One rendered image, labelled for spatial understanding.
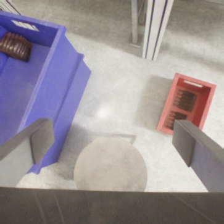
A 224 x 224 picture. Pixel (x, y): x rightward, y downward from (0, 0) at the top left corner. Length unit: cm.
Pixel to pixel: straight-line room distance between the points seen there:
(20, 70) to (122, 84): 54
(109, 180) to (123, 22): 91
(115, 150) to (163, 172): 37
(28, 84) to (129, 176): 64
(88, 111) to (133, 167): 45
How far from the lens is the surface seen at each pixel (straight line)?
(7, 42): 92
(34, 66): 89
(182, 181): 98
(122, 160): 67
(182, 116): 93
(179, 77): 86
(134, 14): 84
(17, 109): 89
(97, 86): 97
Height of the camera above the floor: 90
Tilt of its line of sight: 79 degrees down
